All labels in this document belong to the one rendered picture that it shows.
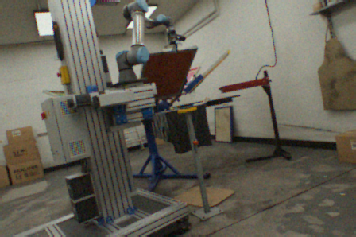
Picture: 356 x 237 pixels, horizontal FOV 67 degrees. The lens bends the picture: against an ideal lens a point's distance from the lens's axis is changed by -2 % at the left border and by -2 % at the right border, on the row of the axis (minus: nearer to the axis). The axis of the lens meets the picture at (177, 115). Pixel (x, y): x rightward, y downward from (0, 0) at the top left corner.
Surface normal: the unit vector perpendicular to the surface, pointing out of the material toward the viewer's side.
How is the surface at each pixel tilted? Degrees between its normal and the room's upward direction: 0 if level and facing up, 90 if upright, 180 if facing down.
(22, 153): 90
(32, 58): 90
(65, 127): 90
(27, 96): 90
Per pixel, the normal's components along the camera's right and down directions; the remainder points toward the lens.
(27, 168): 0.42, -0.04
